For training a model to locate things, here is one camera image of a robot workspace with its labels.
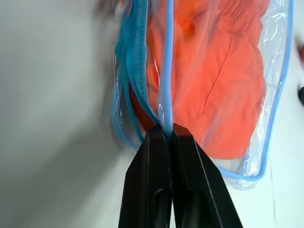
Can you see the small black object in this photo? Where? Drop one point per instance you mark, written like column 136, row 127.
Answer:
column 301, row 95

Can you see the clear blue-trimmed plastic pouch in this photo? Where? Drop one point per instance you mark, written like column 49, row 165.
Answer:
column 273, row 71

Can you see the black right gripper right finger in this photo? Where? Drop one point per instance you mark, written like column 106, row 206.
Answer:
column 202, row 185

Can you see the orange cloth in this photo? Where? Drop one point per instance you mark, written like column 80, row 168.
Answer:
column 213, row 83

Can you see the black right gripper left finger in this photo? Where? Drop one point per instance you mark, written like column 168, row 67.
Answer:
column 145, row 180

